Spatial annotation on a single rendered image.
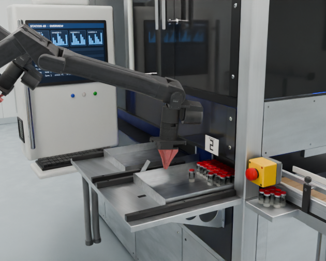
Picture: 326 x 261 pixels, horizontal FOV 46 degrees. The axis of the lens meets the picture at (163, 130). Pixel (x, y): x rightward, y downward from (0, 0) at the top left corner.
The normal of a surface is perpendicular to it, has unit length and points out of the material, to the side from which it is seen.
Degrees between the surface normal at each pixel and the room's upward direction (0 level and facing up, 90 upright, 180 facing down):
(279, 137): 90
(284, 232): 90
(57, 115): 90
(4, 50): 105
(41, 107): 90
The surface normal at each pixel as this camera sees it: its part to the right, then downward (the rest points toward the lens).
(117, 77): 0.18, 0.44
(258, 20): 0.46, 0.22
